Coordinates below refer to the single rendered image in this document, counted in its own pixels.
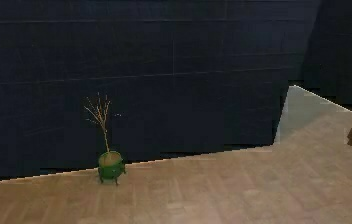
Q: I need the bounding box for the bare twig plant green pot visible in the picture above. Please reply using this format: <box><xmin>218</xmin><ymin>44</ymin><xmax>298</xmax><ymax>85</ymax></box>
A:
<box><xmin>83</xmin><ymin>92</ymin><xmax>128</xmax><ymax>186</ymax></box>

